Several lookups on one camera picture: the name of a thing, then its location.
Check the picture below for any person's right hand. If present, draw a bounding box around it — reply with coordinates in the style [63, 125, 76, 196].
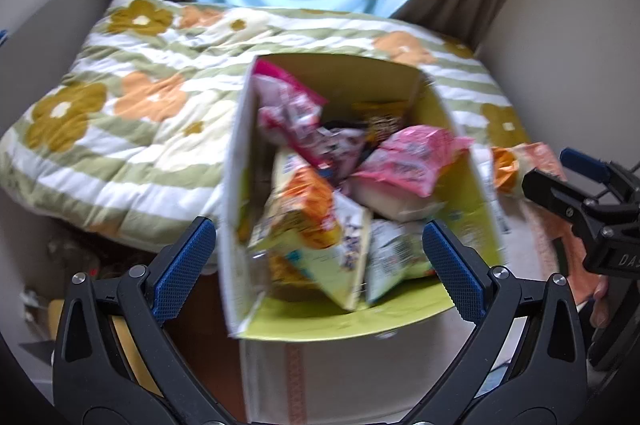
[590, 275, 610, 329]

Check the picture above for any pink snack bag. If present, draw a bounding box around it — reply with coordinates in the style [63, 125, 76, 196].
[347, 125, 473, 223]

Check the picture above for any small white grey snack pack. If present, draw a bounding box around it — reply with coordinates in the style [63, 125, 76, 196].
[364, 219, 435, 305]

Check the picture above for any floral striped quilt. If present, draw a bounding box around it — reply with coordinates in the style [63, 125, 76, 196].
[1, 0, 527, 252]

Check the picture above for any green cardboard box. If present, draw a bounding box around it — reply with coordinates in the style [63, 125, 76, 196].
[219, 51, 507, 344]

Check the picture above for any orange chip bag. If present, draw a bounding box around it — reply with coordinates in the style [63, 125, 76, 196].
[246, 149, 374, 311]

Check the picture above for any pink white snack pack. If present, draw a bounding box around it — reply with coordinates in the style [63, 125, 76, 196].
[250, 59, 366, 184]

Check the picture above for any grey headboard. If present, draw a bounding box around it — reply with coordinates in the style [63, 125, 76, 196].
[0, 0, 111, 130]

